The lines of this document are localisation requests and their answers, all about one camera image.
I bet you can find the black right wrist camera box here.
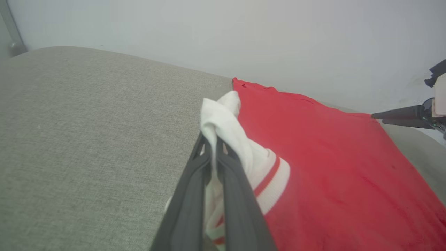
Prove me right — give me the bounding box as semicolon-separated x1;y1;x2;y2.
424;59;446;88

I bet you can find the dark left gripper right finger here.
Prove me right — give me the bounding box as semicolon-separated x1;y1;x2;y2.
216;136;278;251

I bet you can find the grey metal wall rail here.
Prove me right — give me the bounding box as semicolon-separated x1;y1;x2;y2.
0;0;28;58

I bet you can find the red and white garment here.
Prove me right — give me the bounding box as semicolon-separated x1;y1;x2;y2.
164;77;446;251

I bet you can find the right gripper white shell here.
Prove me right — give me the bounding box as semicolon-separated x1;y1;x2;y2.
371;71;446;140

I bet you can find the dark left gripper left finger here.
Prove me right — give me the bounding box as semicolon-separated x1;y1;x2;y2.
150;132;213;251

